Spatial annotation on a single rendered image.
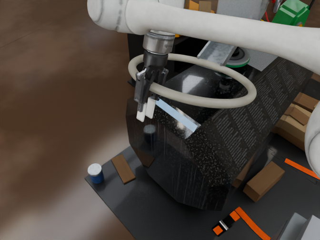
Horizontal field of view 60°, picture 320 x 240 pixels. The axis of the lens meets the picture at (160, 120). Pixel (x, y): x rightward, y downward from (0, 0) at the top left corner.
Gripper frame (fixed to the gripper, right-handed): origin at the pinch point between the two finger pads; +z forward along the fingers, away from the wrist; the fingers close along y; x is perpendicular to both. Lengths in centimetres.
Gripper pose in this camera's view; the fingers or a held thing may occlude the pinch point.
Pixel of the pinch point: (145, 109)
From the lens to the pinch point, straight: 93.9
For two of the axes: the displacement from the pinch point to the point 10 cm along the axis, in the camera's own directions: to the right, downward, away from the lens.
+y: 6.5, -2.5, 7.2
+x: -7.4, -4.4, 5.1
